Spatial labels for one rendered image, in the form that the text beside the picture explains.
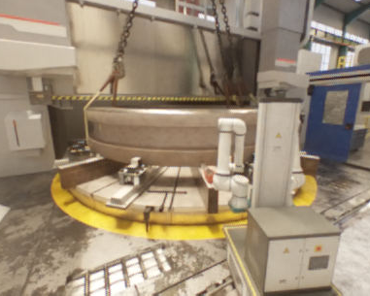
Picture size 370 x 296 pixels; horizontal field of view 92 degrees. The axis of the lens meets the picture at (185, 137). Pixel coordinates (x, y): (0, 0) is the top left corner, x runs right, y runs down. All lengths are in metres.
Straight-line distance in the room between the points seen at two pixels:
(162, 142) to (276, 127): 1.91
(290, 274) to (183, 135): 2.13
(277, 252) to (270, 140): 0.85
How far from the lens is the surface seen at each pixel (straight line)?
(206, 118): 2.87
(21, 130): 5.34
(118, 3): 5.89
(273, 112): 1.70
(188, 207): 2.69
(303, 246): 1.72
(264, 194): 1.89
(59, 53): 3.64
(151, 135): 3.11
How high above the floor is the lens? 1.75
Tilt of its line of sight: 11 degrees down
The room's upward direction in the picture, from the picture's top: straight up
